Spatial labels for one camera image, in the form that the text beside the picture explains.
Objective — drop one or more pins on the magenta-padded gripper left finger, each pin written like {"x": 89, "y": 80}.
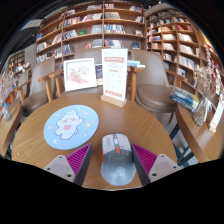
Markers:
{"x": 78, "y": 160}

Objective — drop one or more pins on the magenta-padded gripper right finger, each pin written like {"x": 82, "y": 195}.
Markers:
{"x": 146, "y": 160}

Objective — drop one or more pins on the grey computer mouse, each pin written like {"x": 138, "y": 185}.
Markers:
{"x": 117, "y": 163}

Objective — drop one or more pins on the round light blue mouse pad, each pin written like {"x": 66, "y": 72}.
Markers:
{"x": 70, "y": 126}

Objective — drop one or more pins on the round wooden side table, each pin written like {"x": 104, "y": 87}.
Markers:
{"x": 8, "y": 126}
{"x": 200, "y": 136}

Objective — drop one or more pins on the brown padded wooden armchair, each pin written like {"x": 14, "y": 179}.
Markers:
{"x": 151, "y": 90}
{"x": 38, "y": 86}
{"x": 87, "y": 53}

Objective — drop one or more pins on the beige dried flowers glass vase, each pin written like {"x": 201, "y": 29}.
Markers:
{"x": 201, "y": 113}

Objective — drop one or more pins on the blue and yellow book stack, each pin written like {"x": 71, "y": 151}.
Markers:
{"x": 185, "y": 98}

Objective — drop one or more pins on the small white card sign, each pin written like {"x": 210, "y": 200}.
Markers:
{"x": 217, "y": 115}

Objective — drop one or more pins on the white framed floral picture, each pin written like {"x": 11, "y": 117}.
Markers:
{"x": 80, "y": 74}

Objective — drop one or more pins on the dark cover book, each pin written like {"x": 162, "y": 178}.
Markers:
{"x": 99, "y": 72}

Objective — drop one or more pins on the tall white sign wooden base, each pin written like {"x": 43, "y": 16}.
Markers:
{"x": 114, "y": 75}

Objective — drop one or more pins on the light blue book stack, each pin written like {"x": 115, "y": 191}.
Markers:
{"x": 135, "y": 64}

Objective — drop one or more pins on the pink dried flowers glass vase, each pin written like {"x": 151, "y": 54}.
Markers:
{"x": 5, "y": 90}

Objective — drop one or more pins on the small distant bookshelf unit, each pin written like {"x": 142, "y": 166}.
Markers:
{"x": 16, "y": 61}

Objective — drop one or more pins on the angled wooden bookshelf unit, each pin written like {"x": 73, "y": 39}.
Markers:
{"x": 180, "y": 43}

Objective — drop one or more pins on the white hanging ceiling panel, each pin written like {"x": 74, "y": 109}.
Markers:
{"x": 31, "y": 23}

